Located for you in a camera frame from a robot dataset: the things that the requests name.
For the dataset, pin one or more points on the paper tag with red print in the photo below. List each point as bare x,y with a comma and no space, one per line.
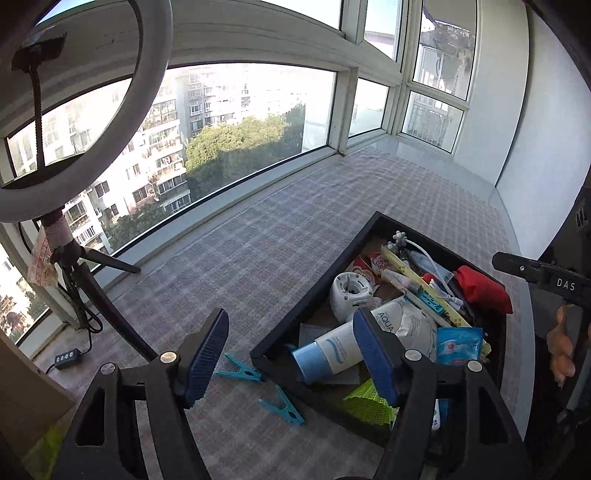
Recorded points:
41,263

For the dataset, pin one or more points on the teal plastic clip strip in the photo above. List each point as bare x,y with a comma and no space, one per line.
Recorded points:
427,302

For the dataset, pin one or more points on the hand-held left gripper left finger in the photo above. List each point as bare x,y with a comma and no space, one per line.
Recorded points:
207,357

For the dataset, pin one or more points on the blue clothes peg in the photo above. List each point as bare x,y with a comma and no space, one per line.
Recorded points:
240,371
286,410

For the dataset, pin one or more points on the white window frame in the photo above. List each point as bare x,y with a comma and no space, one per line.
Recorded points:
346,74

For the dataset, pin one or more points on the black rectangular container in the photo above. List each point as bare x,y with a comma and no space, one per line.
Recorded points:
295,318

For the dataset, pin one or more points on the brown cardboard box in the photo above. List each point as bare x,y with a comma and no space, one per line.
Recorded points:
27,397

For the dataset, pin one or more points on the long yellow packet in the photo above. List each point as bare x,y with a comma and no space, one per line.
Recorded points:
455,318

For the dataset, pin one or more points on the green mesh basket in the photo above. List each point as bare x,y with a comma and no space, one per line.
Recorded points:
369,401

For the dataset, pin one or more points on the grey flower-shaped toy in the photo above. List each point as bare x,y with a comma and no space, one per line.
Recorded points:
401,240

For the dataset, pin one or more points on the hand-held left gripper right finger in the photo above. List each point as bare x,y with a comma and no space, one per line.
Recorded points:
376,357

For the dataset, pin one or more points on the black tripod stand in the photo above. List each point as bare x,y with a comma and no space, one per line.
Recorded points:
69,258

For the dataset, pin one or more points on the white round device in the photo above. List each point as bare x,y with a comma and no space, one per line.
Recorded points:
344,300

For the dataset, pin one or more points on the red cloth pouch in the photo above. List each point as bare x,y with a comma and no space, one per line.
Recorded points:
485,288

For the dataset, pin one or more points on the person's right hand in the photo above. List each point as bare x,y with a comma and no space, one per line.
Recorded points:
561,346

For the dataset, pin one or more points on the white tube with blue cap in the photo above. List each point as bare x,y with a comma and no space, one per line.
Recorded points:
332,350

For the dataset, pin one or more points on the white crumpled packet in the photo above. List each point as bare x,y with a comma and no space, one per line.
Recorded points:
415,327

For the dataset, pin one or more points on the white and blue sachet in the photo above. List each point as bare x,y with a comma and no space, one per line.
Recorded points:
441,415

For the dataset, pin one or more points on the red and white creamer packet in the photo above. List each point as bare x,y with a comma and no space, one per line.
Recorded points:
369,272

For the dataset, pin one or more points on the black phone holder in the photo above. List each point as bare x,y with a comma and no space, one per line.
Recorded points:
39,50

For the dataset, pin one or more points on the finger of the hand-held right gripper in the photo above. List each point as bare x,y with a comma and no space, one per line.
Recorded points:
531,272

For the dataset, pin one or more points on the blue wet wipe packet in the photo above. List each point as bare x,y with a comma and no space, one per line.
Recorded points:
457,346

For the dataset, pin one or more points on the small pink and white tube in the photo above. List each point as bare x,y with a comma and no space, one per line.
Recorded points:
399,279

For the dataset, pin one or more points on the yellow-green plastic item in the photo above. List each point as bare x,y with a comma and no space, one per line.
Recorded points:
51,447

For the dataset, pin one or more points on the checked tablecloth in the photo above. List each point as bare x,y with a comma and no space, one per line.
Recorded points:
277,230

